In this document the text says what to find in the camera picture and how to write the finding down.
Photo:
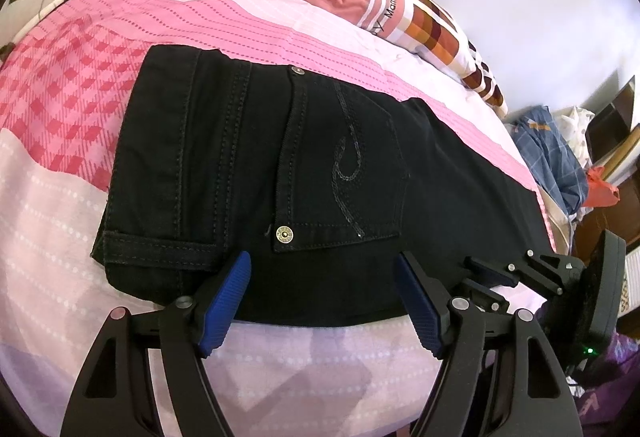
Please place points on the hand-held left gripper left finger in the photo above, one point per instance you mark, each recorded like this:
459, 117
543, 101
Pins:
226, 299

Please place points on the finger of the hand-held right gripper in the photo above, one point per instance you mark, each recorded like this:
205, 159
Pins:
482, 294
492, 268

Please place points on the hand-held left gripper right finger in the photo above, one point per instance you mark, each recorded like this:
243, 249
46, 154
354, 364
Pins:
419, 309

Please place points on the black denim pants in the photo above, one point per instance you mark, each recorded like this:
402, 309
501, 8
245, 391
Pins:
225, 142

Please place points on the white ribbed object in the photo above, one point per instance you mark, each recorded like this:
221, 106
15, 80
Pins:
631, 282

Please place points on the orange-red cloth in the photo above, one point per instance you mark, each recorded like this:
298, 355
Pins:
602, 187

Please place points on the purple printed clothing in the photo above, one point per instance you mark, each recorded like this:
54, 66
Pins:
617, 397

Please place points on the blue plaid cloth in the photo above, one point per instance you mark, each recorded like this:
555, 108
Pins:
550, 157

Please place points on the dark wooden furniture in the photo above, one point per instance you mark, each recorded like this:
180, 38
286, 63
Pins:
615, 127

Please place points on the white dotted cloth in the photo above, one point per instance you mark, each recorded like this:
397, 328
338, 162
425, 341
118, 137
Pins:
582, 127

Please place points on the pink patterned bed sheet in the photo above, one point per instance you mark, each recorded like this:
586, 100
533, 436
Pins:
75, 217

